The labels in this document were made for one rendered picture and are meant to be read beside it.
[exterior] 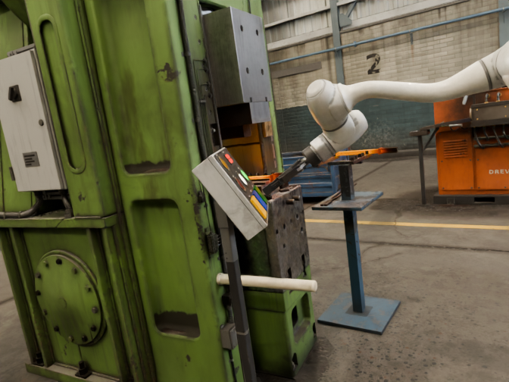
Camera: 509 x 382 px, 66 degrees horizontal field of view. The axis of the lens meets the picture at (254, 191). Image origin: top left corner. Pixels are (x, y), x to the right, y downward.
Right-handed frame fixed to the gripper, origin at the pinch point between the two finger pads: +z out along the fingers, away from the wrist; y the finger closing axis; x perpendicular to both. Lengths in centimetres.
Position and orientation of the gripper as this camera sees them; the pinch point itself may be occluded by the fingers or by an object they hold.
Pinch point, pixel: (271, 186)
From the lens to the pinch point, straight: 147.9
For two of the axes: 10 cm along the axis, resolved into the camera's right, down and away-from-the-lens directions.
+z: -7.9, 6.0, 1.5
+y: 0.4, -1.8, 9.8
